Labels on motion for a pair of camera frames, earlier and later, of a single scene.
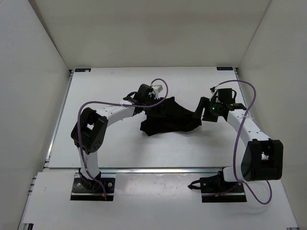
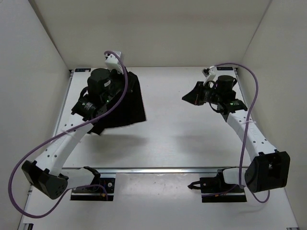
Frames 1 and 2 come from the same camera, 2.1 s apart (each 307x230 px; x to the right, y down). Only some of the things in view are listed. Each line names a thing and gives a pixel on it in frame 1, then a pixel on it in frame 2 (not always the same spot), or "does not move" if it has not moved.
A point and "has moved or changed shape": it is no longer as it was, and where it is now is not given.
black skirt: (168, 115) has moved or changed shape
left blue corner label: (83, 70) does not move
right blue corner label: (225, 68) does not move
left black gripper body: (155, 110) → (119, 84)
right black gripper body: (211, 111) → (211, 96)
